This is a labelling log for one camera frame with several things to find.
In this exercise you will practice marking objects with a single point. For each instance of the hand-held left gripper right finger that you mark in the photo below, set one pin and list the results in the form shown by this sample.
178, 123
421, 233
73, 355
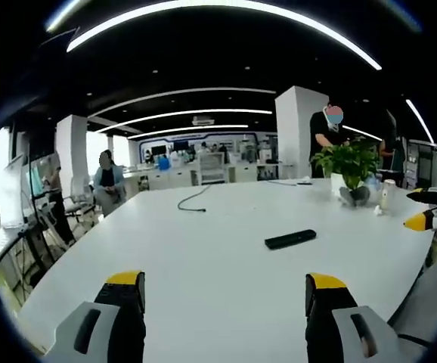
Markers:
341, 321

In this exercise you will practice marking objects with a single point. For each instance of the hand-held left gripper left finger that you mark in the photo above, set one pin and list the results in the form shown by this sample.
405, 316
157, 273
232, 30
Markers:
101, 321

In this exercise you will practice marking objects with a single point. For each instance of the black remote control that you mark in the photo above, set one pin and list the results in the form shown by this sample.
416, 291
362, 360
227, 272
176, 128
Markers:
290, 239

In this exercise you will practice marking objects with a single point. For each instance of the white cylindrical bottle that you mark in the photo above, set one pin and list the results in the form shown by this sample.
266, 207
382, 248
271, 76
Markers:
388, 193

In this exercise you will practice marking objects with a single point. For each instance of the crumpled white tissue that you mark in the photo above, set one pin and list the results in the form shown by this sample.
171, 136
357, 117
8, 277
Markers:
378, 210

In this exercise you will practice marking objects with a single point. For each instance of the dark small bowl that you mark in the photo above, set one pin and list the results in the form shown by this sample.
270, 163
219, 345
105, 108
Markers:
354, 196

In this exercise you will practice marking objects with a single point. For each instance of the green potted plant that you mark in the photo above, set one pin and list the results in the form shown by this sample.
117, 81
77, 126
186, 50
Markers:
349, 159

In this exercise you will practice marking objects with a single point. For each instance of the white plant pot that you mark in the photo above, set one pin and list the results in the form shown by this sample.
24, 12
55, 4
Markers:
336, 181

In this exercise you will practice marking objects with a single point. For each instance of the black flat device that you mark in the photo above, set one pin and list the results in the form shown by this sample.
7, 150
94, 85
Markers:
304, 183

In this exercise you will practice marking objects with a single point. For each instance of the white square pillar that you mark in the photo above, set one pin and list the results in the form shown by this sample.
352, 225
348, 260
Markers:
71, 151
295, 130

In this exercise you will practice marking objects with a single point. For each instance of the white counter cabinets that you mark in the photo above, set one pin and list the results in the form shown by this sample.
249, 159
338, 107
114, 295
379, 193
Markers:
203, 174

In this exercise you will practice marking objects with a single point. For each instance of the white mesh office chair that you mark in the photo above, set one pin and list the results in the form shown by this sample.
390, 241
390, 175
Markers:
212, 168

